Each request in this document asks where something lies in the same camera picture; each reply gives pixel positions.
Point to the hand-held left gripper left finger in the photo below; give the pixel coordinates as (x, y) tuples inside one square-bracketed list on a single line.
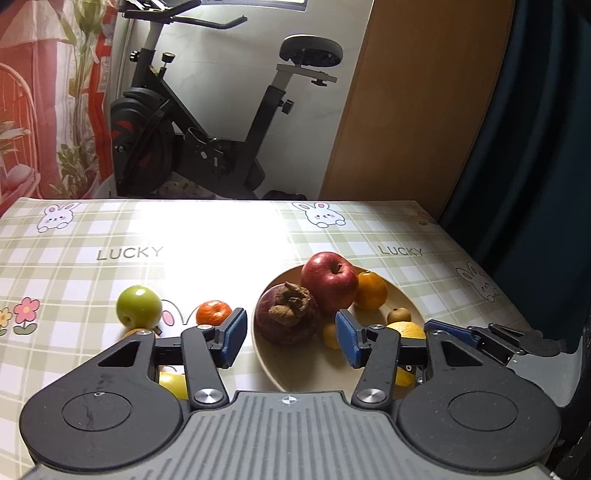
[(233, 335)]

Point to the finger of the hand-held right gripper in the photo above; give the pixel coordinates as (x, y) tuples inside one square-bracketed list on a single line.
[(455, 331)]

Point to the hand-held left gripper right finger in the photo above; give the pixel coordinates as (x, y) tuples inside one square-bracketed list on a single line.
[(347, 338)]

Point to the small yellow kumquat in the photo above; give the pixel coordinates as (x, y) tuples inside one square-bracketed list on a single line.
[(329, 337)]

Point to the yellow lemon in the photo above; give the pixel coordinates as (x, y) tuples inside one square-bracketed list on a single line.
[(408, 330), (174, 383)]

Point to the medium orange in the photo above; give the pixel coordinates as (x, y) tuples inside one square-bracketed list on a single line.
[(371, 290)]

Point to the small brown round fruit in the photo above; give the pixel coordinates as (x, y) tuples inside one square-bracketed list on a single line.
[(398, 316)]

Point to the beige round plate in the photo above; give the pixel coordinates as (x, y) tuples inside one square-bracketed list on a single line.
[(295, 364)]

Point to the red apple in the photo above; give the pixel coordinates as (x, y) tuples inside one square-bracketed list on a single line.
[(328, 277)]

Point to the small tangerine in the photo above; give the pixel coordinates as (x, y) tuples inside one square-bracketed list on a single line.
[(212, 313)]

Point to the dark brown mangosteen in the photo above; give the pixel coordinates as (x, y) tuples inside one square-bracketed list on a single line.
[(281, 330)]

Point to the yellow lemon on table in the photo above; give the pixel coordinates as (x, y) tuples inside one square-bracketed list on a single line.
[(174, 383)]

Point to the dark orange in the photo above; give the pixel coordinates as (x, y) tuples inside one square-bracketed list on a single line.
[(136, 331)]

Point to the green apple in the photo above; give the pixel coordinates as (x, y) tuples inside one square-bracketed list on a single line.
[(138, 304)]

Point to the green checked tablecloth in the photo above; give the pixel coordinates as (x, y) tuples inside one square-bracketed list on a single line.
[(207, 230)]

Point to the dark blue curtain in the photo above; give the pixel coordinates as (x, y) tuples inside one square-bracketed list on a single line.
[(531, 161)]

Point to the wooden panel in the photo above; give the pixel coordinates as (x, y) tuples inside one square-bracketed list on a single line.
[(415, 115)]

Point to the black exercise bike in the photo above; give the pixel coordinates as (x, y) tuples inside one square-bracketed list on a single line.
[(152, 124)]

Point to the red printed curtain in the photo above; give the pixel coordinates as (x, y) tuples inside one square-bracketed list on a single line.
[(46, 92)]

